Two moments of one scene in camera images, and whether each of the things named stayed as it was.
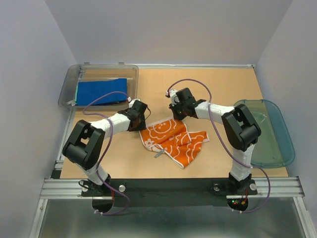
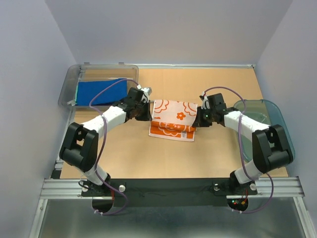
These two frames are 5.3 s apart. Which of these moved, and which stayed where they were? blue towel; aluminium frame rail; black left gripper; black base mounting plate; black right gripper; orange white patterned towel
Moved: orange white patterned towel; black right gripper; black left gripper
Stayed: aluminium frame rail; black base mounting plate; blue towel
